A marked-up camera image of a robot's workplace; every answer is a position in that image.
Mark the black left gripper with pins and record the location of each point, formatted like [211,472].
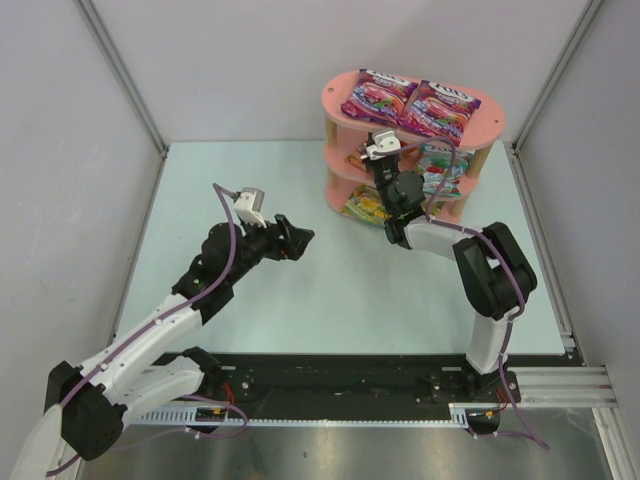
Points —
[286,238]

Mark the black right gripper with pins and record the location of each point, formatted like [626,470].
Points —
[380,160]

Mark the green spring tea candy bag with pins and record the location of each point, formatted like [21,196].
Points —
[432,208]

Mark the teal mint blossom candy bag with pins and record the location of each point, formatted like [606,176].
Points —
[433,165]

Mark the orange fruits candy bag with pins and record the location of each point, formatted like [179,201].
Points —
[357,158]

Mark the purple berries candy bag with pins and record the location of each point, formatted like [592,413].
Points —
[438,111]
[378,97]

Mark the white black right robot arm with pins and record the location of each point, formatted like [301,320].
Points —
[496,276]

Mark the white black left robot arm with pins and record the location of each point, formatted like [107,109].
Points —
[88,407]

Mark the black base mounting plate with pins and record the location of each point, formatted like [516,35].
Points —
[445,378]

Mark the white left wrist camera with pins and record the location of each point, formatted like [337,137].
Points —
[247,206]

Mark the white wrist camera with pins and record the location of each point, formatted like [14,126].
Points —
[247,206]
[381,144]

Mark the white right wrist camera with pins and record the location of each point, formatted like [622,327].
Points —
[381,144]

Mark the white slotted cable duct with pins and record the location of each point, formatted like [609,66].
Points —
[184,414]

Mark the aluminium front rail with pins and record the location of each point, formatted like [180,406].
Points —
[565,387]

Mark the aluminium corner frame post right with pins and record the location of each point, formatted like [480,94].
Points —
[558,71]

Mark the aluminium corner frame post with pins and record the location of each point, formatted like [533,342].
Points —
[558,71]
[102,37]

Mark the aluminium corner frame post left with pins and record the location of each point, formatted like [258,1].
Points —
[102,37]

